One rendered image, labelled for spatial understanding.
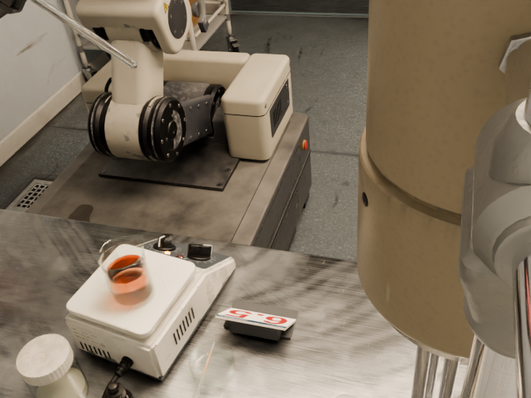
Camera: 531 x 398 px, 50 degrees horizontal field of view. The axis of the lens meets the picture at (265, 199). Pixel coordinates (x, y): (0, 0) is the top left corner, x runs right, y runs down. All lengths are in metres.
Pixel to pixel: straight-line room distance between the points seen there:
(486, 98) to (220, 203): 1.42
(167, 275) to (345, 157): 1.68
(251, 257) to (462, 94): 0.69
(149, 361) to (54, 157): 2.03
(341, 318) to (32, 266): 0.47
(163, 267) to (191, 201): 0.87
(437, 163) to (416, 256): 0.04
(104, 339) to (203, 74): 1.29
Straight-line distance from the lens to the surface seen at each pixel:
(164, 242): 0.80
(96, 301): 0.72
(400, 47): 0.18
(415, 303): 0.23
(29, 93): 2.87
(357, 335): 0.75
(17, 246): 0.99
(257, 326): 0.73
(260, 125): 1.62
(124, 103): 1.50
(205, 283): 0.75
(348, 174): 2.24
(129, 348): 0.70
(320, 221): 2.03
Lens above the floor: 1.34
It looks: 39 degrees down
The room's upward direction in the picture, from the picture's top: 6 degrees counter-clockwise
